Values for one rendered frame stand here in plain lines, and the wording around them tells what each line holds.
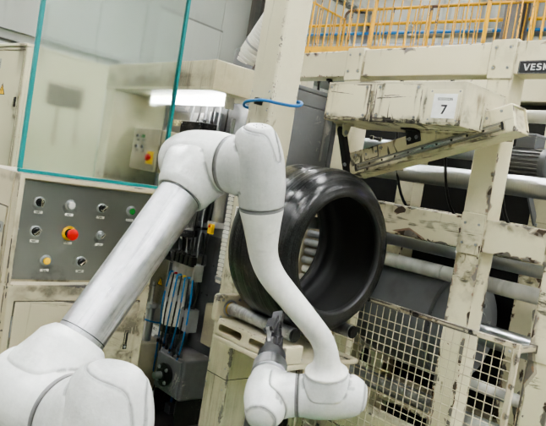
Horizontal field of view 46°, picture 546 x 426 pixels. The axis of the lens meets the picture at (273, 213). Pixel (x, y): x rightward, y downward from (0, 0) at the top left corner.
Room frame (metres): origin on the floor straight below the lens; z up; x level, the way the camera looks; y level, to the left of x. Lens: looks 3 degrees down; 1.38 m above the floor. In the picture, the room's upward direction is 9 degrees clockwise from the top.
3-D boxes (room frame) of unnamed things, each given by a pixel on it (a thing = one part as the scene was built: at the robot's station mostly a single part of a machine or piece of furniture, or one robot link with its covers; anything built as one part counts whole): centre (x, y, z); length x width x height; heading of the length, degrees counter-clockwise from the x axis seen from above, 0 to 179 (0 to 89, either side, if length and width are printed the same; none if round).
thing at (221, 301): (2.39, 0.00, 0.90); 0.40 x 0.03 x 0.10; 132
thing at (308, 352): (2.25, -0.12, 0.80); 0.37 x 0.36 x 0.02; 132
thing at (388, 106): (2.36, -0.42, 1.71); 0.61 x 0.25 x 0.15; 42
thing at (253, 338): (2.16, -0.01, 0.83); 0.36 x 0.09 x 0.06; 42
